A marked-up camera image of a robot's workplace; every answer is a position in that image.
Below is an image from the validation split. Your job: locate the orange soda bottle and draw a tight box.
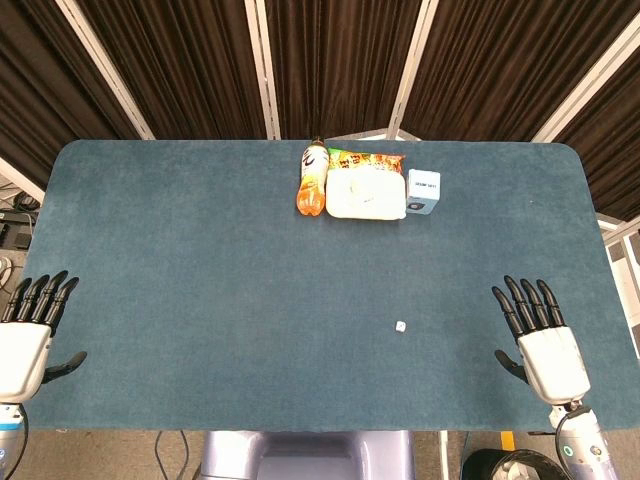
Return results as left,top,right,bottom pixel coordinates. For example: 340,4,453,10
297,138,330,218

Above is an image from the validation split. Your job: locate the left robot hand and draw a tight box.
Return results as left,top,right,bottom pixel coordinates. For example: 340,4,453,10
0,270,88,404

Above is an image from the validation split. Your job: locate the blue felt table mat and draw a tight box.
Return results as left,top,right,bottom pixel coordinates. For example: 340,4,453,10
22,138,629,434

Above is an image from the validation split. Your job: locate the black pleated curtain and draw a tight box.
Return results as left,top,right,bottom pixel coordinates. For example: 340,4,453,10
0,0,640,221

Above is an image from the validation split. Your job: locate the light blue cube box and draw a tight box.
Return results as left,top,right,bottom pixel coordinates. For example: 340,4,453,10
404,168,442,216

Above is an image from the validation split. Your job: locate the grey robot body base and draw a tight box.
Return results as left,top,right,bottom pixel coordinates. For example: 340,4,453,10
199,430,416,480

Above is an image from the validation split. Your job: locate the black trash bin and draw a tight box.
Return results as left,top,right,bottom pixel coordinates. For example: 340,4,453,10
460,448,552,480

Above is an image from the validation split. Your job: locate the black cable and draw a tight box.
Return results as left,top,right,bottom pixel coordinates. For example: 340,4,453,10
153,430,193,480

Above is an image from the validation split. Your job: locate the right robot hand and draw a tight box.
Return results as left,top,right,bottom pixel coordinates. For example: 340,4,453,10
491,275,592,405

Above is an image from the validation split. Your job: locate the white partition frame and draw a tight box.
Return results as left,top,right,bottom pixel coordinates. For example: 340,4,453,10
243,0,281,140

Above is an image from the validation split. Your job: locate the white wet wipes pack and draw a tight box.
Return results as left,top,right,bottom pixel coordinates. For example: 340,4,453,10
325,168,407,221

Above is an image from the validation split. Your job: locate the orange snack bag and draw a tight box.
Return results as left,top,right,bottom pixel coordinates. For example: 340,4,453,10
327,146,407,174

